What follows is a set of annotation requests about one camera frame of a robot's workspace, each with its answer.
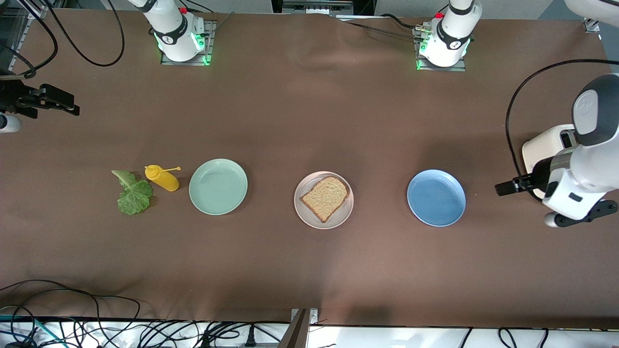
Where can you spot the blue plate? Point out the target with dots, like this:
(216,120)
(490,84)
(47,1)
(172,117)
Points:
(436,197)

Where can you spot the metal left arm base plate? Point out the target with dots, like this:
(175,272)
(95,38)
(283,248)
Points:
(440,68)

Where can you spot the aluminium frame rail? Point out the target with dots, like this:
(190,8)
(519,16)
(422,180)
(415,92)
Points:
(37,11)

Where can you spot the white toaster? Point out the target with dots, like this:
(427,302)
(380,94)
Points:
(541,150)

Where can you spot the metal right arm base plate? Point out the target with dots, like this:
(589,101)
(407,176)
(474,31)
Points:
(209,43)

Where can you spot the black power plug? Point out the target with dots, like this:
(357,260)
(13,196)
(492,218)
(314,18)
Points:
(250,338)

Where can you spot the yellow mustard squeeze bottle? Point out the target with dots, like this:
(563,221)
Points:
(164,179)

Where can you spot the aluminium corner bracket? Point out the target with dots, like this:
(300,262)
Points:
(591,26)

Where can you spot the brown bread slice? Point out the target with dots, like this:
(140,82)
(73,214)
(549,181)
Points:
(325,198)

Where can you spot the grey power strip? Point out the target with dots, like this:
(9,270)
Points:
(316,6)

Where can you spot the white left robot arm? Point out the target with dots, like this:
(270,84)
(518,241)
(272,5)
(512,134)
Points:
(592,164)

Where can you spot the mint green plate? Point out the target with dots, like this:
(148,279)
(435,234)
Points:
(218,186)

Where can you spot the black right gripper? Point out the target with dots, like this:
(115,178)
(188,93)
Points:
(10,96)

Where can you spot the green lettuce leaf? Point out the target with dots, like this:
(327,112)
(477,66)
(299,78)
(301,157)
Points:
(133,193)

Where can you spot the beige plate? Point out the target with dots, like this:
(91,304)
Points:
(309,217)

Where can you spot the metal frame bracket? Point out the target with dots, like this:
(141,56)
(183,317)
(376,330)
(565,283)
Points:
(303,316)

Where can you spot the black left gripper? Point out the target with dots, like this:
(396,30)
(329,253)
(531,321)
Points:
(538,176)

